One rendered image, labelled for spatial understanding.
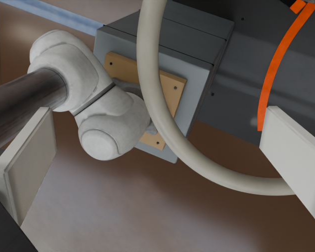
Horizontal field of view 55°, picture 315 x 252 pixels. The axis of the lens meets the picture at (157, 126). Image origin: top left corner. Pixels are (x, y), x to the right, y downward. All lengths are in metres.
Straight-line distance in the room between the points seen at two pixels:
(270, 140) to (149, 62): 0.26
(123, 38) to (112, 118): 0.31
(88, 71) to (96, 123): 0.14
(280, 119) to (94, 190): 2.54
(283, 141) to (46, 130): 0.13
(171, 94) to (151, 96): 0.56
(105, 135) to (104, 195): 1.89
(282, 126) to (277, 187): 0.38
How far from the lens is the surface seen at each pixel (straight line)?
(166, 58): 0.98
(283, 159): 0.18
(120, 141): 0.82
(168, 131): 0.45
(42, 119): 0.17
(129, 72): 1.01
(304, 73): 1.80
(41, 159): 0.17
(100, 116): 0.82
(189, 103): 1.02
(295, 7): 1.66
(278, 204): 2.28
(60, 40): 0.85
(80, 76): 0.79
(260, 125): 1.91
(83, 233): 3.18
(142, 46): 0.41
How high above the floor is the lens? 1.70
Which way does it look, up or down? 56 degrees down
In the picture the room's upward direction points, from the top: 147 degrees counter-clockwise
